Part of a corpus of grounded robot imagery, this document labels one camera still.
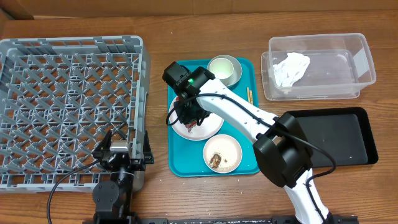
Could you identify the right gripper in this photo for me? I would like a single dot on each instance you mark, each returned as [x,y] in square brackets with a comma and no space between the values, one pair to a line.
[189,115]

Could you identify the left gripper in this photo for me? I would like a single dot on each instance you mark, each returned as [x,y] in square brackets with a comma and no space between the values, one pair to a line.
[140,163]

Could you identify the red snack wrapper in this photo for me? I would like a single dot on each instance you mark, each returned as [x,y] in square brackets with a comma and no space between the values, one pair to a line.
[191,125]

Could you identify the large white plate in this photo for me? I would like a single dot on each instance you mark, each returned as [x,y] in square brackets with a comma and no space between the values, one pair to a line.
[209,127]

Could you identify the grey-white bowl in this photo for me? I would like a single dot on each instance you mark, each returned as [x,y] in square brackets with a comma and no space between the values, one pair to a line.
[237,72]

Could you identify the white napkin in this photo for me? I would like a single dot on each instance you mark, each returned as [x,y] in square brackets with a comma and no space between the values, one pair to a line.
[291,69]

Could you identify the white cup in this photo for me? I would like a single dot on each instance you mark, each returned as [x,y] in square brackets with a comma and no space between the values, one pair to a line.
[222,68]

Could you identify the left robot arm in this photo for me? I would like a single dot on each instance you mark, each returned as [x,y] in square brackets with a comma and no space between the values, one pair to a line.
[113,197]

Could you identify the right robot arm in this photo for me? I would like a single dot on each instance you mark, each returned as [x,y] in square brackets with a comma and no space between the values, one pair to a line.
[281,148]

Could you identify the grey dishwasher rack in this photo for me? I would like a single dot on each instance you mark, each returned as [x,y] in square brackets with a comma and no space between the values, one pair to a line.
[59,98]

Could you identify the clear plastic waste bin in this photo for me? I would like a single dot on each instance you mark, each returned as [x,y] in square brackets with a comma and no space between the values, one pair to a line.
[341,65]

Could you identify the teal serving tray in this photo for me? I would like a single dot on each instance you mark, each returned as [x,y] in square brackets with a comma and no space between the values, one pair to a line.
[186,156]

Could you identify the small pink plate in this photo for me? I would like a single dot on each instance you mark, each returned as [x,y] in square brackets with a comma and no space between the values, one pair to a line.
[228,148]

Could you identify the brown food scrap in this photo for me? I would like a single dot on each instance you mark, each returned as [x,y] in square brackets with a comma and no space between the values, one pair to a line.
[215,161]

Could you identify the black rectangular tray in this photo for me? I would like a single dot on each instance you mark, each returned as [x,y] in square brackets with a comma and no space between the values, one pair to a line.
[344,133]

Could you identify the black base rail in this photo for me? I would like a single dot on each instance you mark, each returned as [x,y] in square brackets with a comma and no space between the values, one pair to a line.
[273,220]

